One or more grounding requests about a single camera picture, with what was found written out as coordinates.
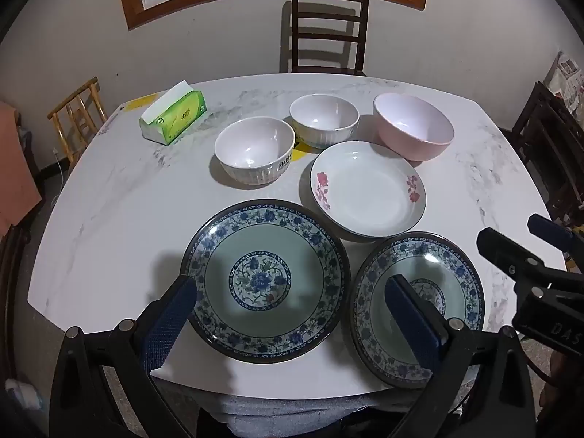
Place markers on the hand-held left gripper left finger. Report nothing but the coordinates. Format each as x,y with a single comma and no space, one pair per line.
169,324

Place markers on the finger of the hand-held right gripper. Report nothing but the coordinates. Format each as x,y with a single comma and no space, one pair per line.
554,233
506,253

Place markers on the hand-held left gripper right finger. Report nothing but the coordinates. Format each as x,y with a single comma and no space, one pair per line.
410,324

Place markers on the small blue floral plate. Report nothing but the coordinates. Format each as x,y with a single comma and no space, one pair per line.
438,260

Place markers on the large blue floral plate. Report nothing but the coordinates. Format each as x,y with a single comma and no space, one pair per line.
260,278

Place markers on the white plate pink flowers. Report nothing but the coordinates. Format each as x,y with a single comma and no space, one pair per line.
365,191

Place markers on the pink bowl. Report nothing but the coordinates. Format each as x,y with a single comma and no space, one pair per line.
410,118

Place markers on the white ribbed bowl black print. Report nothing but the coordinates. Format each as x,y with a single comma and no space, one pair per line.
248,143

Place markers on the white ribbed bowl blue print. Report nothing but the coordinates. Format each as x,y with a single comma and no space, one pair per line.
324,114

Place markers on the person's grey clothing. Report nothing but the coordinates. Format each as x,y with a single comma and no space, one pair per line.
283,415

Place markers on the pink cloth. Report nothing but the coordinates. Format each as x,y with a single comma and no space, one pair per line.
18,182

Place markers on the green tissue box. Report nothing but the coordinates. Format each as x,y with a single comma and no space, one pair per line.
178,116

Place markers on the yellow warning sticker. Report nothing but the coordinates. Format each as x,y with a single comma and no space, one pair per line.
297,145

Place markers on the bamboo chair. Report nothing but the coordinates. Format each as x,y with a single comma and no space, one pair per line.
73,98

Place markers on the dark wooden slatted chair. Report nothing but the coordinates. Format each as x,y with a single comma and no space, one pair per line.
328,3

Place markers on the wall newspaper sheet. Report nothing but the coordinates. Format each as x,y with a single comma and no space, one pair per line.
568,73

